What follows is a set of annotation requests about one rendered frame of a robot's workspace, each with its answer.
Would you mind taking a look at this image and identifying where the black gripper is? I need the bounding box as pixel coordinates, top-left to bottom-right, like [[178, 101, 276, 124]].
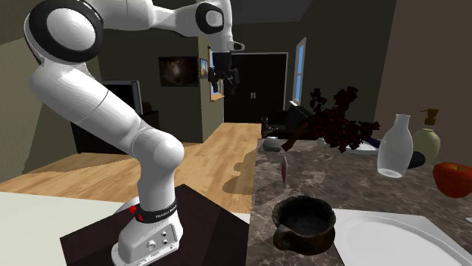
[[207, 51, 241, 97]]

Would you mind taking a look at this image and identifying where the black double door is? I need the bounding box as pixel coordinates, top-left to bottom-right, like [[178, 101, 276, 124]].
[[223, 52, 288, 124]]

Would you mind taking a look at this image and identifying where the black sofa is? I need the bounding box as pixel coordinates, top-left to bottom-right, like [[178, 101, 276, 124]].
[[260, 104, 316, 140]]

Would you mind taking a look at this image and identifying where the blue window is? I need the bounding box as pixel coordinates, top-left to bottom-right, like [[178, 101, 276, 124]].
[[291, 37, 307, 106]]

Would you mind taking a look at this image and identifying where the grey flat stone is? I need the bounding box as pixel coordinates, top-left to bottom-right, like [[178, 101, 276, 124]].
[[262, 136, 283, 153]]

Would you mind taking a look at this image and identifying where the black television on stand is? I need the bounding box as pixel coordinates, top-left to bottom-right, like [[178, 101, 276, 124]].
[[70, 79, 161, 155]]

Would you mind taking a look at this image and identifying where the red slim upright tool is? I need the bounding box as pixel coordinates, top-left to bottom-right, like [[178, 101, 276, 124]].
[[281, 156, 289, 189]]

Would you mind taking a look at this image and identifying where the dark red leafed plant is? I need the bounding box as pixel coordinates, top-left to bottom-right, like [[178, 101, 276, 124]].
[[281, 86, 381, 154]]

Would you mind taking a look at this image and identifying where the dark brown robot stand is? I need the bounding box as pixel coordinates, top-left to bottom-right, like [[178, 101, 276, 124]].
[[59, 183, 251, 266]]

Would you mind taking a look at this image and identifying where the white plate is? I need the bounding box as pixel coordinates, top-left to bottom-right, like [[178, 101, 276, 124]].
[[346, 137, 382, 155]]

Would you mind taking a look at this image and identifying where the clear glass bottle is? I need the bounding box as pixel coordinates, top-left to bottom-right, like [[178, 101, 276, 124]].
[[377, 113, 415, 179]]

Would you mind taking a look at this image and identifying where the black round object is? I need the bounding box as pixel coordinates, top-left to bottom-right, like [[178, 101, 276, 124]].
[[406, 150, 427, 170]]

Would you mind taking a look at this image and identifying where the green soap dispenser bottle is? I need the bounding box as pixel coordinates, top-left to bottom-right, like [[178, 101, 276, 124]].
[[411, 108, 442, 165]]

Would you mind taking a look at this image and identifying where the white sink basin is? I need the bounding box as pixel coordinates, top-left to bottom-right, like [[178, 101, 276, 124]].
[[331, 208, 472, 266]]

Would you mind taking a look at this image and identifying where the red apple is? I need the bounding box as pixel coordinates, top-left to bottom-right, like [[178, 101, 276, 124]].
[[432, 162, 472, 199]]

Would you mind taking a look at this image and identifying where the dark framed wall picture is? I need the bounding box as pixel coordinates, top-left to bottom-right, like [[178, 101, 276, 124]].
[[158, 55, 200, 88]]

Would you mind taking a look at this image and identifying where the dark brown handled mug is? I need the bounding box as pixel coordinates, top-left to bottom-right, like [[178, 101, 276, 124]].
[[272, 194, 337, 256]]

